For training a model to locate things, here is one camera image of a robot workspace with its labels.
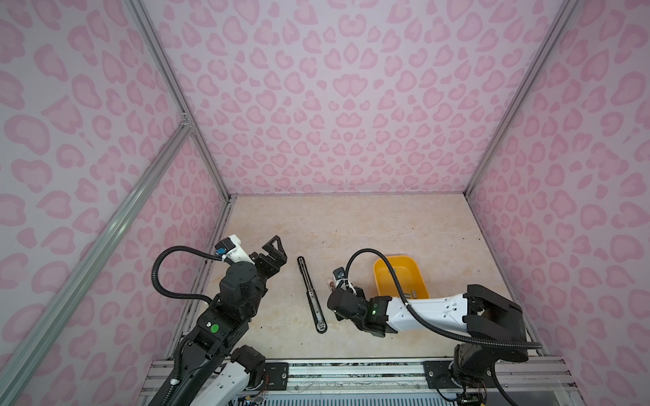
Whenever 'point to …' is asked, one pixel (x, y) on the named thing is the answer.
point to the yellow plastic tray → (409, 273)
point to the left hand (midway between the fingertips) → (271, 240)
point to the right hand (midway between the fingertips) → (337, 295)
